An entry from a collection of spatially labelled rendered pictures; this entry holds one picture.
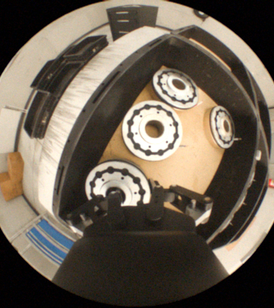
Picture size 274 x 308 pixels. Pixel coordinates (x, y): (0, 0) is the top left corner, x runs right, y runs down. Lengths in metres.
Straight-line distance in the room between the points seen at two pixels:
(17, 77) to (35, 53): 0.63
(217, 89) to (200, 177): 0.22
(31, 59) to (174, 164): 2.94
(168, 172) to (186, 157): 0.05
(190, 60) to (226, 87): 0.10
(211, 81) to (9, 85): 2.87
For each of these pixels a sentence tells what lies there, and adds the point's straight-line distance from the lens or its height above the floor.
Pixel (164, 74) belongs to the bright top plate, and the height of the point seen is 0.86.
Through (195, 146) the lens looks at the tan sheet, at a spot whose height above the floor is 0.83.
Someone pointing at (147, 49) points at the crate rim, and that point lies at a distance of 0.15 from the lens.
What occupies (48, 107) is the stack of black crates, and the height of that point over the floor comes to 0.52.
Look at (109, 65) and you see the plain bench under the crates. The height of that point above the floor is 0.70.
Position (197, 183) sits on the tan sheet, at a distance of 0.24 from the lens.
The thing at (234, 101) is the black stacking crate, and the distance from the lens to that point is 0.29.
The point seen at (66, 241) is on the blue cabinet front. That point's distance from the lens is 1.96.
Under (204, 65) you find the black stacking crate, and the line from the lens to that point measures 0.25.
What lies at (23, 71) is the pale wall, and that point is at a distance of 2.82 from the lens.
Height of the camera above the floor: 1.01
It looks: 86 degrees down
